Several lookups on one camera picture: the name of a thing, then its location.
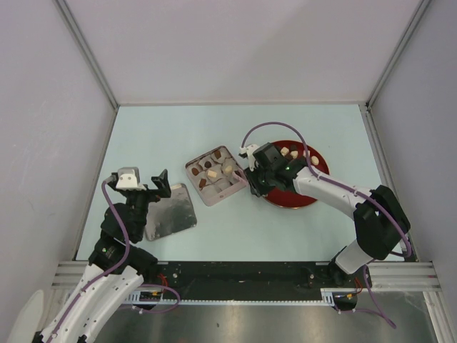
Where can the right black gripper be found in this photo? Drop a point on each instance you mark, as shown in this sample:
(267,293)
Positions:
(256,189)

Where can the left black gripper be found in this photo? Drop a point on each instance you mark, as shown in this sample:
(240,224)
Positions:
(161,181)

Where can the red round plate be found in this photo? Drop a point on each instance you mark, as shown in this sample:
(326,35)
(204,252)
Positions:
(289,199)

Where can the silver tin lid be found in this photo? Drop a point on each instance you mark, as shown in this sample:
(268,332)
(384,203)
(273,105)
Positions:
(170,215)

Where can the pink chocolate tin box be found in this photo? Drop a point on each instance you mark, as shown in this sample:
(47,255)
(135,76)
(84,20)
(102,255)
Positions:
(219,188)

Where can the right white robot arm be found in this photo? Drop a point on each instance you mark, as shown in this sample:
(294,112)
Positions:
(380,221)

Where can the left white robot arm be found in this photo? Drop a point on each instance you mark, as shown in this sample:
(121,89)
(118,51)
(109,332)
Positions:
(116,266)

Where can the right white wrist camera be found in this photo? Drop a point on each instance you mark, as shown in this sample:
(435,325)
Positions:
(246,152)

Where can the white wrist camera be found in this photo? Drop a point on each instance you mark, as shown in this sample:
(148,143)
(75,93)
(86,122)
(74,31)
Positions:
(246,152)
(126,179)

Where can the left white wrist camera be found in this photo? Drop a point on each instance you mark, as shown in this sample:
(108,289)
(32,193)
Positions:
(126,179)

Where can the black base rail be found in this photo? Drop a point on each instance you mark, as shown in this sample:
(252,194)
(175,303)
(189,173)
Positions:
(257,281)

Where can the white slotted cable duct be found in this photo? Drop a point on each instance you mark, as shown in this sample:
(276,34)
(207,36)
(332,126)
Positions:
(324,299)

